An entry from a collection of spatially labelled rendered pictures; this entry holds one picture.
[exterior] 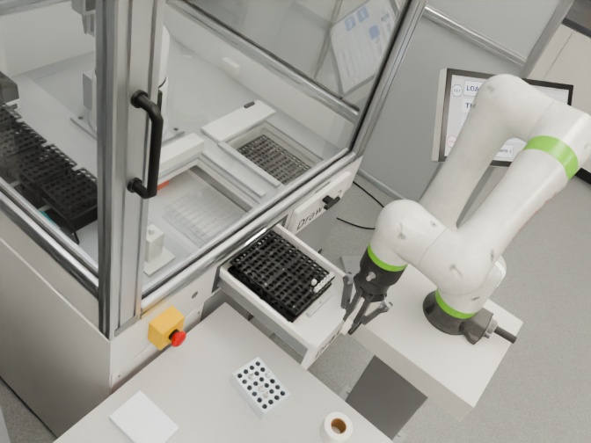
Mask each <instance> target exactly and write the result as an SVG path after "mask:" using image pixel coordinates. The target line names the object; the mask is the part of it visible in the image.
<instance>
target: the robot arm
mask: <svg viewBox="0 0 591 443"><path fill-rule="evenodd" d="M513 138H517V139H520V140H522V141H524V142H526V143H527V144H526V145H525V147H524V148H523V149H522V150H521V151H519V152H518V153H517V154H516V156H515V158H514V160H513V162H512V163H511V164H510V165H509V167H508V168H507V170H506V172H505V173H504V175H503V176H502V178H501V179H500V181H499V182H498V184H497V185H496V186H495V187H494V188H493V189H492V191H491V192H490V194H489V195H488V196H487V197H486V198H485V200H484V201H483V202H482V203H481V204H480V206H479V207H478V208H477V209H476V210H475V211H474V212H473V213H472V214H471V216H470V217H469V218H468V219H467V220H466V221H465V222H464V223H463V224H462V226H461V227H460V228H459V229H458V228H457V227H456V221H457V219H458V217H459V215H460V213H461V212H462V210H463V207H464V206H465V204H466V202H467V200H468V198H469V197H470V196H471V193H472V191H473V190H474V188H475V186H476V185H477V183H478V181H479V180H480V179H481V177H482V176H483V174H484V172H485V170H486V169H487V167H488V166H489V164H490V163H491V161H492V160H493V159H494V158H495V156H496V155H497V153H498V152H499V151H500V149H501V148H502V146H503V145H504V144H505V142H506V141H508V140H510V139H513ZM589 157H591V116H590V115H589V114H588V113H585V112H583V111H581V110H578V109H576V108H574V107H571V106H569V105H566V104H564V103H562V102H559V101H557V100H556V99H554V98H551V97H550V96H548V95H546V94H544V93H542V92H541V91H539V90H537V89H536V88H534V87H533V86H531V85H529V84H527V83H526V82H524V81H523V80H521V79H520V78H519V77H517V76H513V75H509V74H502V75H497V76H493V77H491V78H489V79H487V80H486V81H485V82H483V83H482V84H481V86H480V87H479V88H478V91H477V93H476V96H475V98H474V100H473V102H472V105H471V108H470V110H469V112H468V114H467V117H466V120H465V122H464V124H463V127H462V129H461V131H460V133H459V135H458V136H457V138H456V141H455V143H454V145H453V147H452V149H451V151H450V152H449V154H448V156H447V158H446V160H445V162H444V163H443V165H442V167H441V168H440V170H439V172H438V173H437V175H436V176H435V178H434V180H433V182H432V183H431V185H430V186H429V187H428V188H427V190H426V192H425V193H424V195H423V196H422V198H421V199H420V201H419V202H418V203H417V202H415V201H413V200H395V201H392V202H391V203H389V204H388V205H387V206H385V207H384V208H383V209H382V211H381V212H380V214H379V215H378V217H377V220H376V229H375V232H374V235H373V236H372V238H371V240H370V242H369V244H368V247H367V249H366V250H365V252H364V254H363V256H362V258H361V261H360V268H361V269H360V271H359V272H358V273H356V275H353V274H352V273H351V272H348V273H347V274H346V275H345V276H344V277H343V278H342V279H343V284H344V286H343V293H342V299H341V304H340V306H341V308H342V309H345V311H346V313H345V315H344V316H343V320H344V321H345V323H344V325H343V327H342V329H341V330H340V333H342V334H343V335H346V334H347V332H348V331H349V329H350V328H351V327H353V328H355V327H356V326H357V325H358V324H359V322H361V323H362V324H363V325H366V324H367V323H369V322H370V321H372V320H373V319H374V318H375V317H377V316H378V315H380V314H381V313H385V312H388V311H389V309H390V308H391V307H392V306H393V304H392V302H390V301H389V302H388V301H387V299H386V297H387V291H388V289H389V288H390V286H392V285H394V284H396V283H397V282H398V280H399V279H400V277H401V275H402V274H403V272H404V271H405V268H406V267H407V266H408V264H410V265H412V266H414V267H415V268H416V269H418V270H419V271H420V272H421V273H423V274H424V275H425V276H426V277H427V278H428V279H429V280H431V281H432V282H433V283H434V284H435V285H436V286H437V289H436V290H434V291H432V292H430V293H429V294H428V295H427V296H426V298H425V300H424V301H423V305H422V308H423V312H424V315H425V317H426V319H427V320H428V321H429V322H430V323H431V324H432V325H433V326H434V327H435V328H436V329H437V330H439V331H441V332H443V333H446V334H449V335H453V336H460V335H463V334H464V335H465V337H466V339H467V340H468V342H470V343H471V344H473V345H475V344H476V343H477V342H478V341H479V340H480V339H481V338H482V337H486V338H489V337H490V336H489V335H488V334H492V333H493V332H494V333H496V334H497V335H499V336H501V337H502V338H504V339H505V340H507V341H509V342H511V343H512V344H514V342H515V341H516V339H517V336H515V335H513V334H512V333H510V332H508V331H506V330H504V329H502V328H501V327H499V326H498V322H497V320H493V318H492V317H493V312H491V311H489V310H487V309H485V308H483V306H484V305H485V303H486V302H487V300H488V299H489V297H490V296H491V295H492V293H493V292H494V290H495V289H496V287H497V286H498V285H499V283H500V282H501V281H502V279H503V278H504V276H505V274H506V270H507V267H506V263H505V260H504V258H503V257H502V256H501V254H502V253H503V251H504V250H505V249H506V247H508V245H509V244H510V243H511V241H512V240H513V239H514V237H515V236H516V235H517V234H518V233H519V231H520V230H521V229H522V228H523V227H524V225H525V224H526V223H527V222H528V221H529V220H530V219H531V218H532V217H533V216H534V215H535V214H536V213H537V212H538V211H539V210H540V209H541V208H542V207H543V206H544V205H545V204H546V203H547V202H548V201H549V200H550V199H552V198H553V197H554V196H555V195H556V194H557V193H559V192H560V191H561V190H562V189H564V188H565V186H566V184H567V182H568V181H569V180H570V179H571V178H572V176H573V175H574V174H575V173H576V172H577V171H578V170H579V169H580V168H581V167H582V166H583V164H584V163H585V162H586V161H587V160H588V158H589ZM353 284H354V286H355V290H356V293H355V295H354V298H353V299H352V301H351V295H352V290H353ZM361 298H363V299H364V302H363V304H362V305H361V308H360V310H359V312H357V311H356V310H355V309H356V308H357V305H358V303H359V301H360V300H361ZM350 301H351V303H350ZM378 301H380V302H381V303H380V306H379V307H377V308H376V309H375V310H373V311H372V312H371V313H369V314H368V315H367V316H365V313H366V312H367V310H368V307H369V306H370V304H371V302H378ZM486 333H488V334H486Z"/></svg>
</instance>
